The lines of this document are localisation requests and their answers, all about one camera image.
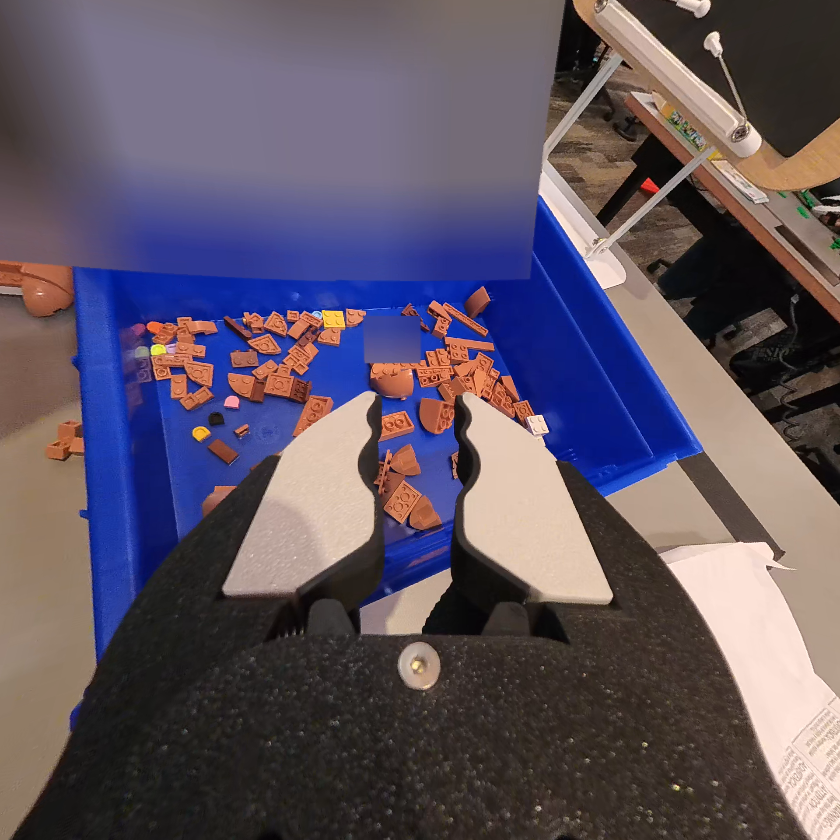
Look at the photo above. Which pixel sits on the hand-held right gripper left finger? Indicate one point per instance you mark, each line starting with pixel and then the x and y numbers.
pixel 308 512

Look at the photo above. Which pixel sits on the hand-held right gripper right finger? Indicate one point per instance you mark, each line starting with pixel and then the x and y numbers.
pixel 531 525

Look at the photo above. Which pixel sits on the pile of brown lego pieces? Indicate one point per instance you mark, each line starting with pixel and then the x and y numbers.
pixel 485 384

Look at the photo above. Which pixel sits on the blue plastic bin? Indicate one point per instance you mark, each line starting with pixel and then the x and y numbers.
pixel 590 367

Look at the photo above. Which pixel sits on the brown lego assembly white plates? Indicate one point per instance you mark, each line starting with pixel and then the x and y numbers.
pixel 46 295

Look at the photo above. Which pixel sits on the white square lego brick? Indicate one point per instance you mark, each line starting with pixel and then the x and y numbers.
pixel 537 426

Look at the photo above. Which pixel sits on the dark brown lego tile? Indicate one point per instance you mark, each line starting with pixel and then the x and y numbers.
pixel 223 452

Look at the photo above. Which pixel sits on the yellow square lego plate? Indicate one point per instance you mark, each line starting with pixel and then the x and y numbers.
pixel 333 319

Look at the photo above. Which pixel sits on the black tape strip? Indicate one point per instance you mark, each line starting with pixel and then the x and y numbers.
pixel 728 505

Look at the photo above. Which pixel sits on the white printed paper sheet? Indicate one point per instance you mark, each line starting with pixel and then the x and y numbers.
pixel 754 656

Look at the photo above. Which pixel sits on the wooden background desk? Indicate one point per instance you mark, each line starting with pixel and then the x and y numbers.
pixel 781 229

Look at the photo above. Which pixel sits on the white booklet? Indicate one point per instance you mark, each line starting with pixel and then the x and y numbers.
pixel 741 184

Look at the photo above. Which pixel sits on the green printed box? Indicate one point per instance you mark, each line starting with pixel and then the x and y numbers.
pixel 686 128

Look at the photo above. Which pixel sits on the black panel wooden rim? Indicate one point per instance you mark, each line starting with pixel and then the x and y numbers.
pixel 787 65

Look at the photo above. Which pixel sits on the small brown lego bracket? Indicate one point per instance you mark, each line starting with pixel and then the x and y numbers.
pixel 62 449

